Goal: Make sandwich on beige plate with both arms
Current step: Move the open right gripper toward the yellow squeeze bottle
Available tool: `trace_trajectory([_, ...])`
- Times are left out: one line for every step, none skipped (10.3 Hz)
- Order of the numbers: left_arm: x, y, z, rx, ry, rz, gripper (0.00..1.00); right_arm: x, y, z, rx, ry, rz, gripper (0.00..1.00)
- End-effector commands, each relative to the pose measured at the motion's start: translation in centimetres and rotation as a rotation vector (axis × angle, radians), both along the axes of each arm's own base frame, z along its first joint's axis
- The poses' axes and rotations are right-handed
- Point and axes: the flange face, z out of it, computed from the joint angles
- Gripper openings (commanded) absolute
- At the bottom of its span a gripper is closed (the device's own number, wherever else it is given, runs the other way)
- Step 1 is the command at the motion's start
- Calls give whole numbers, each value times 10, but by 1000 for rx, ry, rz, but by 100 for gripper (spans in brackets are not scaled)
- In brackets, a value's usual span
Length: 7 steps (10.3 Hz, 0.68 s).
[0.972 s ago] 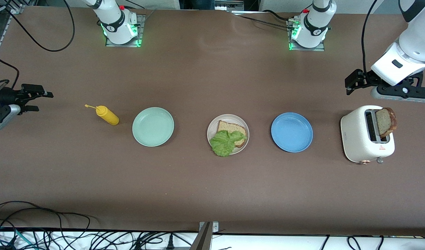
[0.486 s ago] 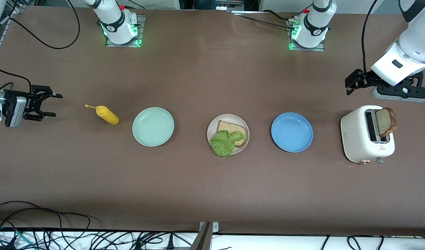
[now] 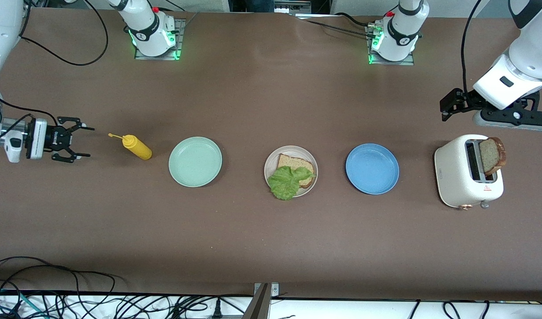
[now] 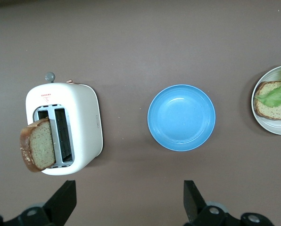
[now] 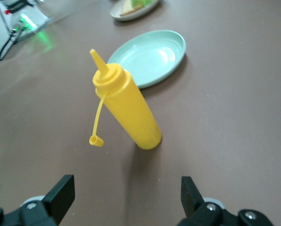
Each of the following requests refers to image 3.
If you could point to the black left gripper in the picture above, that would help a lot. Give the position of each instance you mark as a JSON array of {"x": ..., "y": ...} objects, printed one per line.
[{"x": 466, "y": 99}]

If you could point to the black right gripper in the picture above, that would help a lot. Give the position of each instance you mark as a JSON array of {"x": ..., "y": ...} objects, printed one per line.
[{"x": 54, "y": 138}]

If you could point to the yellow mustard squeeze bottle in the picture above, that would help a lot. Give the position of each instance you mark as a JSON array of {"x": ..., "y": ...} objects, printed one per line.
[{"x": 138, "y": 148}]

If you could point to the brown toast bread slice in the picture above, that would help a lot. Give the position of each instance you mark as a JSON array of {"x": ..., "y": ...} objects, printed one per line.
[
  {"x": 297, "y": 161},
  {"x": 492, "y": 155}
]

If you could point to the green lettuce leaf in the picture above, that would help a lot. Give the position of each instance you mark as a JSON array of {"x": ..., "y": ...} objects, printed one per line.
[{"x": 286, "y": 184}]

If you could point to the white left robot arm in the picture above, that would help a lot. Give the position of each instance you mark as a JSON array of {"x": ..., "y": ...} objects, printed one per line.
[{"x": 401, "y": 37}]

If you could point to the blue plate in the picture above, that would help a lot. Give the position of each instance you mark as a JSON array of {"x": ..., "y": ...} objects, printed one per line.
[{"x": 372, "y": 169}]

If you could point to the mint green plate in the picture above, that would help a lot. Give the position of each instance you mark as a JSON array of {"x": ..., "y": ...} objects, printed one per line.
[{"x": 195, "y": 161}]

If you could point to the beige plate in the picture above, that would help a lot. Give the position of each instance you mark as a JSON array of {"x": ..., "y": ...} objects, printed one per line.
[{"x": 291, "y": 149}]

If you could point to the white toaster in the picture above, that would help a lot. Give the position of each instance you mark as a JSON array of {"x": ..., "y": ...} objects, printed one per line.
[{"x": 454, "y": 177}]

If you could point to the black power plug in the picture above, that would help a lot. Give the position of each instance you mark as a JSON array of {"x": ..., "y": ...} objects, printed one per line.
[{"x": 217, "y": 310}]

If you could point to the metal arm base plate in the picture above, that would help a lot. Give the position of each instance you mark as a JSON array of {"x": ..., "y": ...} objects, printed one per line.
[
  {"x": 392, "y": 63},
  {"x": 180, "y": 44}
]

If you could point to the aluminium frame profile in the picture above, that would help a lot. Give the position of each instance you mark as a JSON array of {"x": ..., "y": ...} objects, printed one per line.
[{"x": 297, "y": 6}]

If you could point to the aluminium post with bracket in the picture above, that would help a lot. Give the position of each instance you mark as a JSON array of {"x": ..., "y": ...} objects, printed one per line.
[{"x": 260, "y": 303}]

